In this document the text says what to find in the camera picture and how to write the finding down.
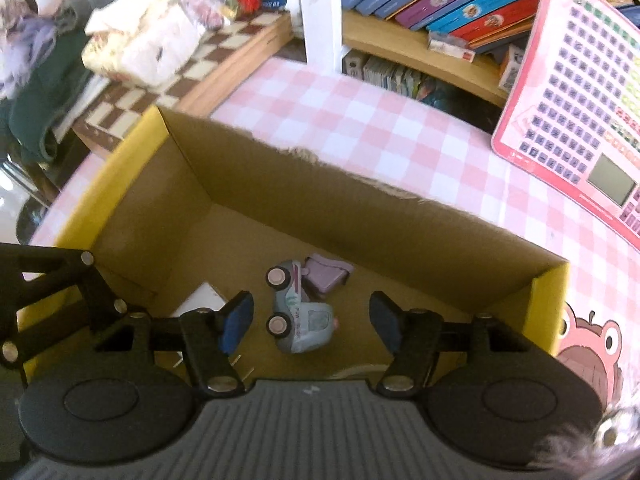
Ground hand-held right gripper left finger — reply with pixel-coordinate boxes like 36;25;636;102
92;291;253;396

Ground row of small picture books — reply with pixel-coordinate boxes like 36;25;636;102
345;50;451;103

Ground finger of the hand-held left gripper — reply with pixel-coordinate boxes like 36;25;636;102
0;242;130;386

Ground small red white box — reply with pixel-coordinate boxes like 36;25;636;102
427;32;476;63

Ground dark green cloth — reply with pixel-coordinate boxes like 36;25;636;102
0;25;96;161

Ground pink small eraser block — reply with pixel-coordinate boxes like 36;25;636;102
302;254;353;303

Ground wooden chessboard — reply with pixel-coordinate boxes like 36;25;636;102
47;10;293;158

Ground large white charger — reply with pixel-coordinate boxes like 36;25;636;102
170;282;231;318

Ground row of colourful books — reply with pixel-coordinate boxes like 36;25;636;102
342;0;636;53

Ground grey fuzzy cloth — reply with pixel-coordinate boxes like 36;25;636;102
540;405;640;466

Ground yellow cardboard box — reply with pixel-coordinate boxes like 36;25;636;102
15;105;571;386

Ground white shelf frame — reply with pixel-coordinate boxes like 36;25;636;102
295;0;516;108

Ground grey toy car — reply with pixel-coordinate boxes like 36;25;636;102
265;259;341;355

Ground pink learning tablet toy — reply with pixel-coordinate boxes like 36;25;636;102
490;0;640;251

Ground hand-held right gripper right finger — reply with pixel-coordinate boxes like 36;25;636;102
370;291;533;396

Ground floral tissue pack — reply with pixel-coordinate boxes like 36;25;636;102
82;0;206;83

